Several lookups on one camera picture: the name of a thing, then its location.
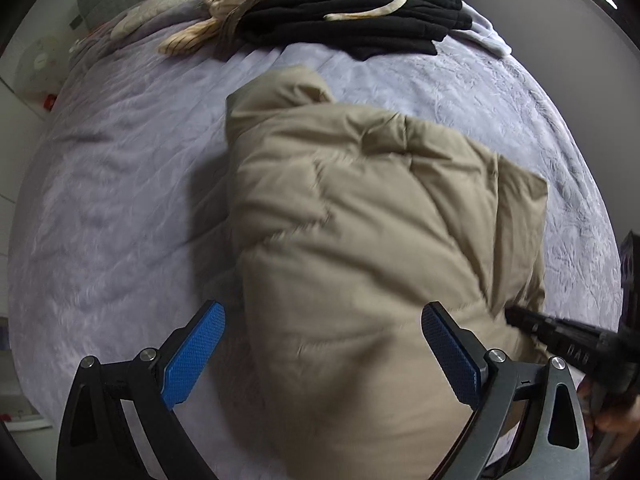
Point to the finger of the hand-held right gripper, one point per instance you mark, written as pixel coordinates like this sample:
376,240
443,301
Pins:
560,332

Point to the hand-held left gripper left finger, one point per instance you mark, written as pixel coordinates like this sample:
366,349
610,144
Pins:
197,355

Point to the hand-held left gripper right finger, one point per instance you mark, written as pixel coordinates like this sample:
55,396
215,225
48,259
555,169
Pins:
450,355

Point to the beige puffer jacket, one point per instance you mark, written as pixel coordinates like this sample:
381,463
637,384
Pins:
360,235

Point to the person's right hand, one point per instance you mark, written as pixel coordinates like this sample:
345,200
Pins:
617,420

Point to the purple bed blanket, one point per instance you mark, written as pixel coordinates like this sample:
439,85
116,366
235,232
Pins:
125,185

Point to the white wardrobe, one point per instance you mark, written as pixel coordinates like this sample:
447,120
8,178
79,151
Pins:
15,160

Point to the light grey cloth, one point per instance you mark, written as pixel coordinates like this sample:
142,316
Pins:
487,35

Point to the small red object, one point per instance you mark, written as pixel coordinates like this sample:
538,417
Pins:
48,101

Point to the white fan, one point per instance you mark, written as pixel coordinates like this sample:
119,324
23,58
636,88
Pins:
40,67

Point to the black folded garment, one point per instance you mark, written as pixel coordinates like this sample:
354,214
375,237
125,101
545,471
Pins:
350,25

